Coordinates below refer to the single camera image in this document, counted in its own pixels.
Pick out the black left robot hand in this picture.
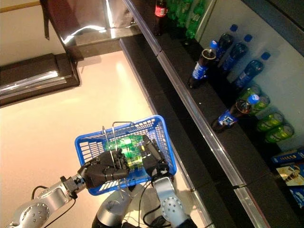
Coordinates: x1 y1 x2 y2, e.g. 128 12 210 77
77 149 131 190

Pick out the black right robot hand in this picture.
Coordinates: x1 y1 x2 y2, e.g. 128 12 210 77
142 134 171 179

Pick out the blue plastic shopping basket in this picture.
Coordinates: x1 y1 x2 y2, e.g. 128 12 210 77
75 115 178 200

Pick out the silver left robot leg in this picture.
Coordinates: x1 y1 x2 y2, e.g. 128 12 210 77
92 190 133 228

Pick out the black shelf base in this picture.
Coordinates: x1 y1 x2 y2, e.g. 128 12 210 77
118 37 238 228

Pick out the black middle shelf board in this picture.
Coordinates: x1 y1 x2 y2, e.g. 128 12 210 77
122 0 304 228

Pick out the black shelf board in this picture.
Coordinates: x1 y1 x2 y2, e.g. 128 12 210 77
239 0 304 31
122 0 304 228

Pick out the dark cola bottle red label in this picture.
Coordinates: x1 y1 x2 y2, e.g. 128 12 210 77
153 0 169 37

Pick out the brown steel-clad pillar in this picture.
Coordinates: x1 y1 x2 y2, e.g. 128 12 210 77
39 0 141 57

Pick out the black top shelf board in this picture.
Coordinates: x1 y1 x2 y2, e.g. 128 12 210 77
239 0 304 31

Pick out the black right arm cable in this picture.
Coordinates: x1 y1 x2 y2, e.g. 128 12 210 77
137 182 174 228

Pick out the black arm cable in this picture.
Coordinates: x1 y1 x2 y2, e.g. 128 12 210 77
31 185 76 228
137 182 174 228

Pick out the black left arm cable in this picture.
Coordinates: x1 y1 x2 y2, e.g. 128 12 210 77
31 185 76 228

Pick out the black hanging strap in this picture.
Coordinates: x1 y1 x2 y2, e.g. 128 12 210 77
43 13 51 41

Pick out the wooden wall trim strip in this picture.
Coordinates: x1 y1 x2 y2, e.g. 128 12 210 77
0 1 40 14

